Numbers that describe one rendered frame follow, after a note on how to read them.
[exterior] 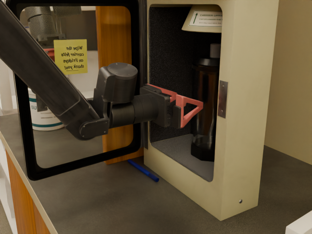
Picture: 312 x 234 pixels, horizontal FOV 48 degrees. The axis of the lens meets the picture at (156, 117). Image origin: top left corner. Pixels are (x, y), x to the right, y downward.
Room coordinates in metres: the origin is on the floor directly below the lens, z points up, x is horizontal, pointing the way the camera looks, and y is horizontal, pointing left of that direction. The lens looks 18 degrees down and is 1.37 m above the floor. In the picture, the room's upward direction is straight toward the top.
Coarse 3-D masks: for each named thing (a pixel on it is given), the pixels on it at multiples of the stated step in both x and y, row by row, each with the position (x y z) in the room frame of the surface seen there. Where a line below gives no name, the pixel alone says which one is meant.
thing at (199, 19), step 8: (192, 8) 0.78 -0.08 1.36; (200, 8) 0.75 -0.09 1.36; (208, 8) 0.74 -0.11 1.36; (216, 8) 0.73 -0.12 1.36; (192, 16) 0.76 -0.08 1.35; (200, 16) 0.74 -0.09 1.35; (208, 16) 0.73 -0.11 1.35; (216, 16) 0.72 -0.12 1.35; (184, 24) 0.78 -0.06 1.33; (192, 24) 0.75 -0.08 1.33; (200, 24) 0.73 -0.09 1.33; (208, 24) 0.72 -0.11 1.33; (216, 24) 0.71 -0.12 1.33; (216, 32) 0.71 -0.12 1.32
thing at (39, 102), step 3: (36, 96) 0.70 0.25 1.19; (36, 99) 0.70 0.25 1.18; (39, 99) 0.70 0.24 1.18; (36, 102) 0.70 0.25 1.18; (39, 102) 0.70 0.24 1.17; (42, 102) 0.71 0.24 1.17; (39, 105) 0.70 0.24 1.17; (42, 105) 0.71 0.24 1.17; (45, 105) 0.71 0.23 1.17; (39, 108) 0.70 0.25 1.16; (42, 108) 0.71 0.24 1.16; (45, 108) 0.71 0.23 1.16; (39, 111) 0.70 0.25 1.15
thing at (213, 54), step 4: (212, 44) 0.79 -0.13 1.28; (216, 44) 0.78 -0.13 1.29; (220, 44) 0.78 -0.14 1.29; (212, 48) 0.79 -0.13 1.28; (216, 48) 0.78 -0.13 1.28; (220, 48) 0.78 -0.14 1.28; (212, 52) 0.79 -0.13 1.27; (216, 52) 0.78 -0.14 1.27; (220, 52) 0.78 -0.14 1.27; (200, 56) 0.81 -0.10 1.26; (204, 56) 0.80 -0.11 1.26; (208, 56) 0.80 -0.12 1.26; (212, 56) 0.79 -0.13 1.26; (216, 56) 0.78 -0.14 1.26; (220, 56) 0.78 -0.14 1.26; (200, 60) 0.78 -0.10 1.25; (204, 60) 0.77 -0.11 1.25; (208, 60) 0.76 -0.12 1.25; (212, 60) 0.76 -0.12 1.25; (216, 60) 0.76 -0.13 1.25; (200, 64) 0.77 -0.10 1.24; (204, 64) 0.76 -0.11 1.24; (208, 64) 0.76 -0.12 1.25; (212, 64) 0.75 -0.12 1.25; (216, 64) 0.75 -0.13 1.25
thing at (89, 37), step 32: (32, 32) 0.72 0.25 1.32; (64, 32) 0.76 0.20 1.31; (96, 32) 0.80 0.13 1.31; (128, 32) 0.85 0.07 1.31; (64, 64) 0.76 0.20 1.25; (96, 64) 0.80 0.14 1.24; (32, 96) 0.71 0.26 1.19; (32, 128) 0.71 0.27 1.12; (64, 128) 0.75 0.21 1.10; (128, 128) 0.85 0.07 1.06; (64, 160) 0.74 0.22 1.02
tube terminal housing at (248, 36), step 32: (160, 0) 0.82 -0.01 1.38; (192, 0) 0.72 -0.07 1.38; (224, 0) 0.64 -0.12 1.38; (256, 0) 0.65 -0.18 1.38; (224, 32) 0.64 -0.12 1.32; (256, 32) 0.65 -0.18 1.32; (224, 64) 0.64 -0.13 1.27; (256, 64) 0.66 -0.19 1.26; (256, 96) 0.66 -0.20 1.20; (224, 128) 0.63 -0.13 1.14; (256, 128) 0.66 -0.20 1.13; (160, 160) 0.82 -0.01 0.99; (224, 160) 0.62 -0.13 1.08; (256, 160) 0.67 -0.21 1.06; (192, 192) 0.70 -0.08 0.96; (224, 192) 0.62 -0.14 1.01; (256, 192) 0.67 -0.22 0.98
